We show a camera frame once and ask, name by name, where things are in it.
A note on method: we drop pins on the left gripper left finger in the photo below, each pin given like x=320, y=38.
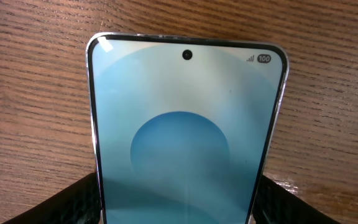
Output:
x=78, y=203

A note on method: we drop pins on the blue screen Galaxy smartphone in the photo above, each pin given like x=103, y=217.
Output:
x=181, y=126

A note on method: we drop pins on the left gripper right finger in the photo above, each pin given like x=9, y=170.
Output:
x=275, y=205

